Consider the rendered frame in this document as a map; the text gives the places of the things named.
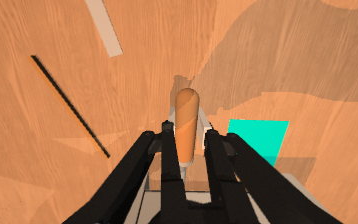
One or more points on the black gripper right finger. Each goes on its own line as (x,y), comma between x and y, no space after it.
(278,199)

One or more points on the teal square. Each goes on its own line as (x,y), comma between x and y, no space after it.
(264,136)

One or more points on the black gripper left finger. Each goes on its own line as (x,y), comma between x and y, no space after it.
(112,202)

